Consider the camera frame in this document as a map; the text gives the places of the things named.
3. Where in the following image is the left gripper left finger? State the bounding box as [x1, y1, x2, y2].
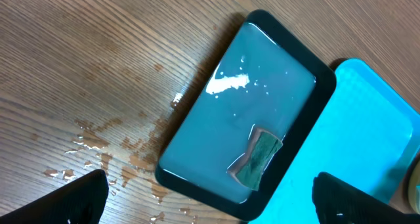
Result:
[1, 169, 109, 224]

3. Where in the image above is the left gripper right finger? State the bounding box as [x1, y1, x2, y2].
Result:
[312, 172, 419, 224]

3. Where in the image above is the yellow plate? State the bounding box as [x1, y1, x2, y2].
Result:
[408, 162, 420, 214]

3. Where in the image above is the green orange sponge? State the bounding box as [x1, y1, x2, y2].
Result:
[227, 127, 283, 191]

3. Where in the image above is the teal plastic tray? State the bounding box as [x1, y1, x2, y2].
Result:
[257, 58, 419, 223]

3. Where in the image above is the black water tray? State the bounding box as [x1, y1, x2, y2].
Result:
[155, 10, 337, 221]

